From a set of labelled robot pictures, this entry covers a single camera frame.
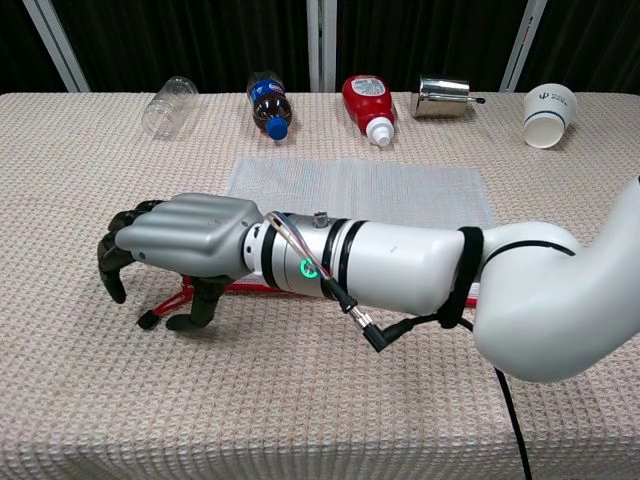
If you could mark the cola bottle blue cap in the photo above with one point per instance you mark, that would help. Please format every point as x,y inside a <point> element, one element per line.
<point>270,107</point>

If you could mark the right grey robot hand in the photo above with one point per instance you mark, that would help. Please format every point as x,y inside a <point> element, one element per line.
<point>185,230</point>

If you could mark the white slanted frame post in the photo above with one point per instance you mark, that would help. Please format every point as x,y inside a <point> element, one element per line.
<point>57,45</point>
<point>522,45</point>

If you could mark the white paper cup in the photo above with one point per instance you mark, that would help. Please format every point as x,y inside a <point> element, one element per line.
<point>547,117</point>

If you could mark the red ketchup squeeze bottle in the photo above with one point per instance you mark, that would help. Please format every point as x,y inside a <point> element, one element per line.
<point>369,102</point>

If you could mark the beige waffle tablecloth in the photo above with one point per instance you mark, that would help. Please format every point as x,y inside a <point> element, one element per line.
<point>250,400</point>

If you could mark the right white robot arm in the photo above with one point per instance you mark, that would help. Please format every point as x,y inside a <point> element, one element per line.
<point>525,300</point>

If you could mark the stainless steel cup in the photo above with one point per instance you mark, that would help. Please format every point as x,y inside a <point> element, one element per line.
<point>440,97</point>

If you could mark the clear zip bag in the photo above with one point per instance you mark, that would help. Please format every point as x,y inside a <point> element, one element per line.
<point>360,190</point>

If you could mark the black pleated curtain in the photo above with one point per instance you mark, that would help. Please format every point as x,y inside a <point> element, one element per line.
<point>200,35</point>

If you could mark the white upright frame post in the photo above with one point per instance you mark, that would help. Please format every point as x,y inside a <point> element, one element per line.
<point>321,45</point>

